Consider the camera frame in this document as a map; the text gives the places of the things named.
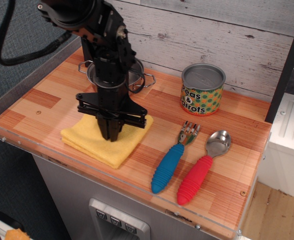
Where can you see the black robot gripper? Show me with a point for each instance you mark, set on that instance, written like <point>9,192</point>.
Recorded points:
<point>112,108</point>

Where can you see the yellow towel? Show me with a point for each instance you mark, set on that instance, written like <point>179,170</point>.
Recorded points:
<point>85,137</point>

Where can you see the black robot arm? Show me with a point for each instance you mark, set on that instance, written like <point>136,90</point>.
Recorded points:
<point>105,36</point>

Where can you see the stainless steel pot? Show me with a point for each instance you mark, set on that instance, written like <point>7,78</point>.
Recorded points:
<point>138,79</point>

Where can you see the grey toy fridge cabinet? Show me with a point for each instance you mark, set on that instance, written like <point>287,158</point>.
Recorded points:
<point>71,193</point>

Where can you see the silver dispenser button panel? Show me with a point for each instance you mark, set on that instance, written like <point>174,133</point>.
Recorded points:
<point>113,224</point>

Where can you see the peas and carrots can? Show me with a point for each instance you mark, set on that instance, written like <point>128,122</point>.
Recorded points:
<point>202,87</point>

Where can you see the orange object at corner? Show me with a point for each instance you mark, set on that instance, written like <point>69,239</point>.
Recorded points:
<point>16,234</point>

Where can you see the white cabinet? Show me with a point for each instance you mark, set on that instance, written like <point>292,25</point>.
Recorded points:
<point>276,169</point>

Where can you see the blue handled fork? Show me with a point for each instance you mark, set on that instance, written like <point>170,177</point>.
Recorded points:
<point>165,170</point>

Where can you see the black vertical post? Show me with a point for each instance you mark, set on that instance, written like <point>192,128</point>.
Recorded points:
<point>86,51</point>

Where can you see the red handled spoon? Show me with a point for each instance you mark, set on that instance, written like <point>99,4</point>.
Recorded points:
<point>217,144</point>

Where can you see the dark right frame post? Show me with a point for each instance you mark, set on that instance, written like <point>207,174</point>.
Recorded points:
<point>281,85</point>

